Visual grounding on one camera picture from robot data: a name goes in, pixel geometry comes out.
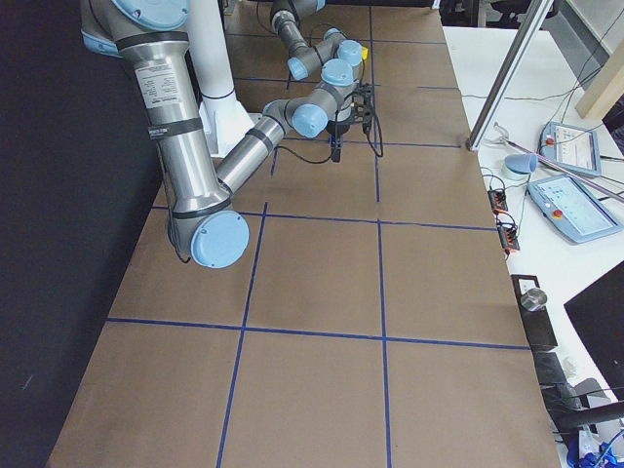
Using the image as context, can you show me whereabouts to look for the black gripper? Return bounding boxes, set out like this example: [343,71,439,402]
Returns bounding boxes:
[326,119,352,162]

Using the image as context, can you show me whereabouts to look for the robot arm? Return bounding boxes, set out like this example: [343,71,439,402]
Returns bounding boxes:
[81,1,363,269]
[270,0,366,81]

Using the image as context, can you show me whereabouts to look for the orange black connector far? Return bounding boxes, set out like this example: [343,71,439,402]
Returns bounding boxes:
[487,188,508,214]

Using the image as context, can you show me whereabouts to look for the reacher grabber stick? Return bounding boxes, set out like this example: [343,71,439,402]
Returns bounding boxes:
[491,121,624,196]

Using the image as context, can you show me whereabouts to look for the blue cup on tape roll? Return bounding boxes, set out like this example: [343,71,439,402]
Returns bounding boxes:
[501,153,538,180]

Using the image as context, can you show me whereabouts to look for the near teach pendant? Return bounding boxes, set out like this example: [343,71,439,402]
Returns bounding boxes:
[527,175,623,244]

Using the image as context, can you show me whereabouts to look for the teach pendant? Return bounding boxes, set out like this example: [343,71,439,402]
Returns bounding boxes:
[539,122,603,176]
[527,175,623,244]

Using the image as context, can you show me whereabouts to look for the far teach pendant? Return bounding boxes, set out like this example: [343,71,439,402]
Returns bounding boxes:
[539,122,603,176]

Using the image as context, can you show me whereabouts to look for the metal cup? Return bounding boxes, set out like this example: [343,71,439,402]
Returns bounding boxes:
[520,288,548,312]

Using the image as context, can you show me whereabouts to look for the black box under cup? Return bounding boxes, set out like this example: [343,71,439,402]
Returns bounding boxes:
[511,274,558,352]

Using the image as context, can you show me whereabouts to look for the black monitor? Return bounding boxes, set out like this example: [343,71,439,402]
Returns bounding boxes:
[565,263,624,400]

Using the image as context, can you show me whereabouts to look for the white pole base plate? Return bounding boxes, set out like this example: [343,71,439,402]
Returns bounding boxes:
[199,94,261,158]

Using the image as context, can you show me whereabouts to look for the aluminium frame post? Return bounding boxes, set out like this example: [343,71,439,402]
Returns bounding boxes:
[466,0,554,151]

